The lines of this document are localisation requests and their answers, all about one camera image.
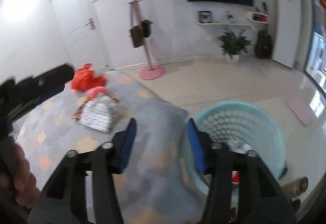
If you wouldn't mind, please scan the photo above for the orange black snack packet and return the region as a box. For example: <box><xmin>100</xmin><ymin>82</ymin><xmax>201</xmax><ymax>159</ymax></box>
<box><xmin>71</xmin><ymin>95</ymin><xmax>121</xmax><ymax>120</ymax></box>

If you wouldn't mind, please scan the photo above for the brown hanging bag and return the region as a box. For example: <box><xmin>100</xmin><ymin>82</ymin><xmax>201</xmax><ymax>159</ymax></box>
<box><xmin>129</xmin><ymin>1</ymin><xmax>145</xmax><ymax>49</ymax></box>

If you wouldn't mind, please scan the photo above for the white tall cabinet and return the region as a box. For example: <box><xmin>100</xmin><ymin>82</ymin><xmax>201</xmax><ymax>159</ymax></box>
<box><xmin>272</xmin><ymin>0</ymin><xmax>301</xmax><ymax>68</ymax></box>

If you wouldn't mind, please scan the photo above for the green potted plant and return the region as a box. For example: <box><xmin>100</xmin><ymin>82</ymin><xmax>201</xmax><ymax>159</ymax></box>
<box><xmin>216</xmin><ymin>27</ymin><xmax>252</xmax><ymax>64</ymax></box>

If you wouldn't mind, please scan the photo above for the red plastic bag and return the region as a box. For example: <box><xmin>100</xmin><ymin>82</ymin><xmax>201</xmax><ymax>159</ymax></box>
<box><xmin>71</xmin><ymin>64</ymin><xmax>107</xmax><ymax>92</ymax></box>

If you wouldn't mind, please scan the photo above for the black small hanging bag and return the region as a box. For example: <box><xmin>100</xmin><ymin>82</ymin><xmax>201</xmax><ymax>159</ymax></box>
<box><xmin>138</xmin><ymin>4</ymin><xmax>153</xmax><ymax>38</ymax></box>

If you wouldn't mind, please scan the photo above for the white door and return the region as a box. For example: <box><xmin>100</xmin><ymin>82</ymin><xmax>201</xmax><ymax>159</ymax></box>
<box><xmin>52</xmin><ymin>0</ymin><xmax>110</xmax><ymax>70</ymax></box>

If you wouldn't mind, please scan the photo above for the white red cubby shelf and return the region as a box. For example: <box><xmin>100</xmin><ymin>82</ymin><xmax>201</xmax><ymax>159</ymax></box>
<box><xmin>245</xmin><ymin>11</ymin><xmax>269</xmax><ymax>24</ymax></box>

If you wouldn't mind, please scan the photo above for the white black patterned packet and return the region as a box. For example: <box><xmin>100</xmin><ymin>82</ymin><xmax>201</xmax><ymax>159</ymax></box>
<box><xmin>77</xmin><ymin>94</ymin><xmax>119</xmax><ymax>133</ymax></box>

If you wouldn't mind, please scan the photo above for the pink floor mat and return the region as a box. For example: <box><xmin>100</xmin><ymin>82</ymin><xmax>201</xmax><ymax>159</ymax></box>
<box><xmin>286</xmin><ymin>94</ymin><xmax>314</xmax><ymax>127</ymax></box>

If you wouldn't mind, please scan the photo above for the black picture frame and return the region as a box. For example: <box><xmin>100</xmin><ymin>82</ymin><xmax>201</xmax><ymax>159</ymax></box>
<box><xmin>198</xmin><ymin>11</ymin><xmax>213</xmax><ymax>23</ymax></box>

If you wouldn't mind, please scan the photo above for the light blue laundry basket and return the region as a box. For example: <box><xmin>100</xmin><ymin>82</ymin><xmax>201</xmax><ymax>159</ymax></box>
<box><xmin>183</xmin><ymin>100</ymin><xmax>286</xmax><ymax>197</ymax></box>

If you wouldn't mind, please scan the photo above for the white lower wall shelf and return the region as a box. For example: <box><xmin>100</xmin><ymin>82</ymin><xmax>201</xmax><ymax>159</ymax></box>
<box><xmin>196</xmin><ymin>22</ymin><xmax>253</xmax><ymax>28</ymax></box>

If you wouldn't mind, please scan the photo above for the pink snack tube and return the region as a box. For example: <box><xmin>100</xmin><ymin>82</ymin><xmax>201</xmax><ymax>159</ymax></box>
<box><xmin>86</xmin><ymin>86</ymin><xmax>108</xmax><ymax>99</ymax></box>

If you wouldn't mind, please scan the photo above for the pastel hexagon tablecloth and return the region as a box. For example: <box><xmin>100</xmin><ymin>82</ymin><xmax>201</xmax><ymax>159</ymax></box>
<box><xmin>16</xmin><ymin>71</ymin><xmax>202</xmax><ymax>223</ymax></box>

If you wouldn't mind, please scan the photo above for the black guitar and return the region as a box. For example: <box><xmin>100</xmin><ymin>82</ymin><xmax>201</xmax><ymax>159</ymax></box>
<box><xmin>255</xmin><ymin>2</ymin><xmax>274</xmax><ymax>59</ymax></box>

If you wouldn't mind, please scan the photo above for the pink coat stand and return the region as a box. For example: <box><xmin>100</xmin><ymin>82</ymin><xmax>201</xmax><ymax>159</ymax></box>
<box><xmin>128</xmin><ymin>0</ymin><xmax>166</xmax><ymax>81</ymax></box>

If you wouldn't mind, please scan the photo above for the left hand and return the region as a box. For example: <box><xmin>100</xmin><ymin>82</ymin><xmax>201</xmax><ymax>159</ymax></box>
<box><xmin>13</xmin><ymin>144</ymin><xmax>40</xmax><ymax>209</ymax></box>

